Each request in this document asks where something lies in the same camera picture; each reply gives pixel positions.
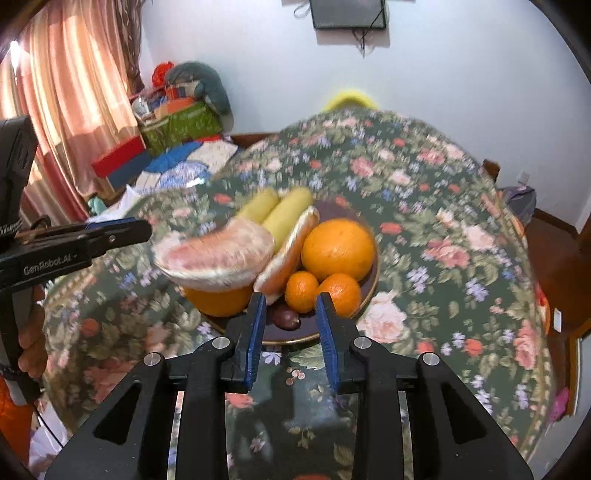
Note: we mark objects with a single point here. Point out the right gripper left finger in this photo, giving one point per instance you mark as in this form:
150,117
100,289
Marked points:
128,435

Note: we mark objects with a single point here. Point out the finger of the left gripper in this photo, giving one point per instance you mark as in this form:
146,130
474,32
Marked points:
34,262
101,226

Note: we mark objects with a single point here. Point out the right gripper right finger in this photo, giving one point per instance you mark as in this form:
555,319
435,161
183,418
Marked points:
453,435

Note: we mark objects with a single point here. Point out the large orange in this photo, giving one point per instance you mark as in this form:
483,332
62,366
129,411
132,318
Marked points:
219,304
339,246

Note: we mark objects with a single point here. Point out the dark red grape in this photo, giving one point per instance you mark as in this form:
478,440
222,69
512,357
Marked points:
285,318

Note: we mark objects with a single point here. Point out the small mandarin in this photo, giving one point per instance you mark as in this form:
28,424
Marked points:
300,292
345,292

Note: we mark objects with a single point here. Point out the pomelo segment with rind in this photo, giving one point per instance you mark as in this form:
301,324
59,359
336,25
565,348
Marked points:
225,259

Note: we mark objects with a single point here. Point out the peeled pomelo segment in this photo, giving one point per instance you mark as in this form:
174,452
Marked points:
273,280

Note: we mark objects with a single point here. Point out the left hand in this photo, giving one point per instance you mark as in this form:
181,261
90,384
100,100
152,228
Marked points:
32,338

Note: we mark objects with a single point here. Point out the white sheet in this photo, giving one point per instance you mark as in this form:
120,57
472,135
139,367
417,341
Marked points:
118,210

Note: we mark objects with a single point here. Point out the red gift box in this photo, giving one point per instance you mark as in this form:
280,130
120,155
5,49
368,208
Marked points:
118,156

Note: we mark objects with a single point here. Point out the pink orange curtain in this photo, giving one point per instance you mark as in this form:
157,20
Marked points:
74,69

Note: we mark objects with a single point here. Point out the floral green quilt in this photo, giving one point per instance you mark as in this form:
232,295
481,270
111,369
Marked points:
454,279

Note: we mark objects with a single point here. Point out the red plastic bag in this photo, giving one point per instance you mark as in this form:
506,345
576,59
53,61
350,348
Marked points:
159,73

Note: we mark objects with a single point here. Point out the blue patchwork blanket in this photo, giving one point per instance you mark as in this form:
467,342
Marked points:
188,164

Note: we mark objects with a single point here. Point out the green fabric storage box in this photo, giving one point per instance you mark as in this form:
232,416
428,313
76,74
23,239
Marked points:
192,123

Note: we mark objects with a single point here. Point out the grey plush toy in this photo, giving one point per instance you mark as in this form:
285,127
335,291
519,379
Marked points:
202,82

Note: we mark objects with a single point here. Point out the grey bag on floor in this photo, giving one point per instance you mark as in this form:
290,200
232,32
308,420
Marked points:
522,201

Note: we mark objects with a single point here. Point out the yellow foam tube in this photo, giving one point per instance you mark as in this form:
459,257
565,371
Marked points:
350,98

